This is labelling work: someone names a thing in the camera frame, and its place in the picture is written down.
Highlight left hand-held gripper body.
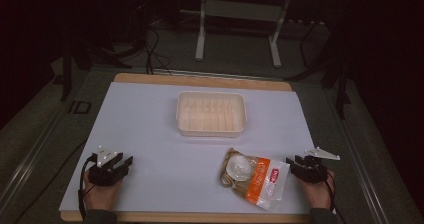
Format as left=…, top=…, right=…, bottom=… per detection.
left=87, top=145, right=119, bottom=187

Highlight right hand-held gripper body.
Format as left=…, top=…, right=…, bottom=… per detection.
left=299, top=146, right=341, bottom=185

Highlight person's left hand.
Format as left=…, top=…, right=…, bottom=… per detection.
left=82, top=169, right=124, bottom=212

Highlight person's right hand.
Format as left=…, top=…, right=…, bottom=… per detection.
left=301, top=170, right=336, bottom=211

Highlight white table cover sheet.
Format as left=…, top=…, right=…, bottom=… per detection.
left=58, top=81, right=316, bottom=216

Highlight clear orange snack packet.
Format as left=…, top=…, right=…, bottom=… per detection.
left=218, top=147, right=291, bottom=213

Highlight black stand leg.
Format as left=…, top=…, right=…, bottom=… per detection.
left=334, top=58, right=352, bottom=121

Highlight white plastic tray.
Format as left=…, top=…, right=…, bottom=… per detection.
left=175, top=90, right=249, bottom=139

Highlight white metal stand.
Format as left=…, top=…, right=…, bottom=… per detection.
left=194, top=0, right=295, bottom=69

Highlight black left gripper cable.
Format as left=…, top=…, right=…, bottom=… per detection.
left=77, top=153, right=98, bottom=222

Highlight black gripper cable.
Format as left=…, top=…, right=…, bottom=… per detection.
left=325, top=169, right=348, bottom=224
left=77, top=153, right=98, bottom=222

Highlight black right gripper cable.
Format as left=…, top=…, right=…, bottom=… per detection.
left=325, top=169, right=348, bottom=224

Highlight aluminium floor rail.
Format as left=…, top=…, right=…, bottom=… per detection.
left=0, top=98, right=83, bottom=202
left=328, top=90, right=391, bottom=224

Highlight black floor cables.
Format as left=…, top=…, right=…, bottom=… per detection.
left=142, top=26, right=174, bottom=77

